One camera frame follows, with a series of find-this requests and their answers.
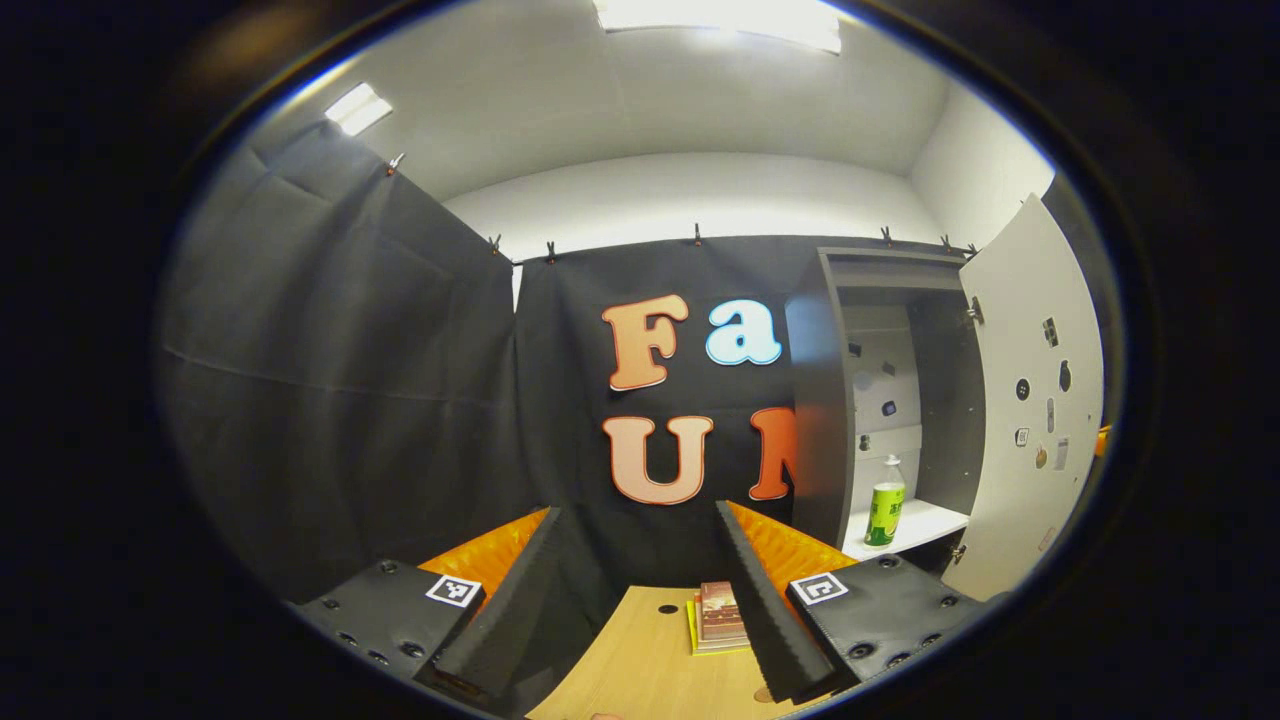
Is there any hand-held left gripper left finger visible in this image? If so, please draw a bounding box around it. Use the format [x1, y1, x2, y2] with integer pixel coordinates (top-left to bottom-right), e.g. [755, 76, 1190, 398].
[290, 505, 563, 701]

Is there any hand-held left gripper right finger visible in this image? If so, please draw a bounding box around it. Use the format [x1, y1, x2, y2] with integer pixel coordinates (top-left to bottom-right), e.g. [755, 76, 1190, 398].
[715, 500, 986, 704]

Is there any beige cabinet door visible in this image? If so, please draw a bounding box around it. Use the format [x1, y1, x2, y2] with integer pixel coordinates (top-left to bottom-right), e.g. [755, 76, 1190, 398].
[940, 193, 1106, 603]

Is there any green label bottle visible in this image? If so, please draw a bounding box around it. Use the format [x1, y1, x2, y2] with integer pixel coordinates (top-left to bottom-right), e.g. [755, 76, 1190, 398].
[864, 455, 907, 548]

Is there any dark grey cabinet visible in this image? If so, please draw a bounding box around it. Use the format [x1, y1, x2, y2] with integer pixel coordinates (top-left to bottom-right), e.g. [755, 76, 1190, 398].
[785, 247, 991, 576]

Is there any small stack of books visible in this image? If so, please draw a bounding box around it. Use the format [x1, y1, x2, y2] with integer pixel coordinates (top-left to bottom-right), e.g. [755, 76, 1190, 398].
[686, 582, 751, 656]

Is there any black backdrop cloth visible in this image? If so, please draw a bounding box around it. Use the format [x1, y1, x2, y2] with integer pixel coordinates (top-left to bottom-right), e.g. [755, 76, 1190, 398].
[155, 120, 1111, 701]

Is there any row of cloth clips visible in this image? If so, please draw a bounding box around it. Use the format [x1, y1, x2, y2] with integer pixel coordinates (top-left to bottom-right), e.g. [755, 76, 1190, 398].
[386, 152, 979, 263]

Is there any small ceiling light panel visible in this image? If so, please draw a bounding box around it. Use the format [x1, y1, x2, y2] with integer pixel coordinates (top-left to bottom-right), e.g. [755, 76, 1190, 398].
[325, 83, 393, 137]

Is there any large ceiling light panel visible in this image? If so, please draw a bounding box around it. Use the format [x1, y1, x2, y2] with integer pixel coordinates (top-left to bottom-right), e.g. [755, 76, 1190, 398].
[593, 0, 843, 53]

